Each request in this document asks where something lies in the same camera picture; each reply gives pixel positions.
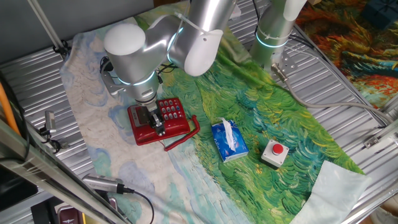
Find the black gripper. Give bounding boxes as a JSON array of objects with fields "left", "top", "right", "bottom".
[{"left": 144, "top": 103, "right": 168, "bottom": 137}]

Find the red telephone handset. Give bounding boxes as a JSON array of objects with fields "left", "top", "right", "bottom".
[{"left": 134, "top": 119, "right": 191, "bottom": 146}]

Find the red telephone cord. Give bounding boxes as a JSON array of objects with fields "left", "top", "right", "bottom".
[{"left": 159, "top": 114, "right": 201, "bottom": 152}]

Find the red telephone base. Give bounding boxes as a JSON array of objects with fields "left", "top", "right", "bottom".
[{"left": 127, "top": 98, "right": 191, "bottom": 146}]

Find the dark red desk telephone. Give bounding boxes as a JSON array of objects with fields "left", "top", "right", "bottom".
[{"left": 57, "top": 196, "right": 119, "bottom": 224}]

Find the blue tissue pack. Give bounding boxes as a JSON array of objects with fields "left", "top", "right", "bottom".
[{"left": 210, "top": 117, "right": 250, "bottom": 164}]

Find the grey emergency stop button box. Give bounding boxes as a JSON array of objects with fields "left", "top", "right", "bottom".
[{"left": 260, "top": 139, "right": 290, "bottom": 168}]

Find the green blue painted cloth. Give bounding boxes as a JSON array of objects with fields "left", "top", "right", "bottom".
[{"left": 58, "top": 0, "right": 365, "bottom": 224}]

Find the aluminium pole with clamp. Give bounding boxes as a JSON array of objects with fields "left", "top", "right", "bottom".
[{"left": 27, "top": 0, "right": 71, "bottom": 60}]

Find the orange painted cloth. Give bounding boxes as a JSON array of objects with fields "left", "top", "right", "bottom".
[{"left": 294, "top": 0, "right": 398, "bottom": 110}]

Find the dark blue box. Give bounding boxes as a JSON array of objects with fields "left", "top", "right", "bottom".
[{"left": 359, "top": 0, "right": 398, "bottom": 31}]

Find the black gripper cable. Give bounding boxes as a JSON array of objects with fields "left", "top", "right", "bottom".
[{"left": 155, "top": 62, "right": 178, "bottom": 85}]

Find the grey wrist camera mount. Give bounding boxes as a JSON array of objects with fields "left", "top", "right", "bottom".
[{"left": 99, "top": 56, "right": 127, "bottom": 98}]

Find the black camera cable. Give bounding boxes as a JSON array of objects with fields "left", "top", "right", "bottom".
[{"left": 124, "top": 187, "right": 155, "bottom": 224}]

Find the silver cylindrical camera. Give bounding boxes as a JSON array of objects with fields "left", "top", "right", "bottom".
[{"left": 81, "top": 173, "right": 135, "bottom": 195}]

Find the silver camera on stand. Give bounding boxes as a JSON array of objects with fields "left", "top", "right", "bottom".
[{"left": 39, "top": 110, "right": 70, "bottom": 154}]

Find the aluminium frame bar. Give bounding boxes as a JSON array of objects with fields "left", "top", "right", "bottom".
[{"left": 0, "top": 119, "right": 130, "bottom": 224}]

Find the black hanging cable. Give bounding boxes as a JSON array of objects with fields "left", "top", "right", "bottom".
[{"left": 0, "top": 70, "right": 31, "bottom": 164}]

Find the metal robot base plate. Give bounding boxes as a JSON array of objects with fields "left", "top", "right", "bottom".
[{"left": 269, "top": 46, "right": 299, "bottom": 80}]

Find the orange hose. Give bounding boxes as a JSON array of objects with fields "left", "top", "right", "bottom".
[{"left": 0, "top": 89, "right": 22, "bottom": 137}]

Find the thick grey robot cable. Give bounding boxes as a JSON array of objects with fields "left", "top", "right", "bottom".
[{"left": 269, "top": 63, "right": 396, "bottom": 124}]

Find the aluminium frame rail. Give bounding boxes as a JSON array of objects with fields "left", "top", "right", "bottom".
[{"left": 363, "top": 117, "right": 398, "bottom": 149}]

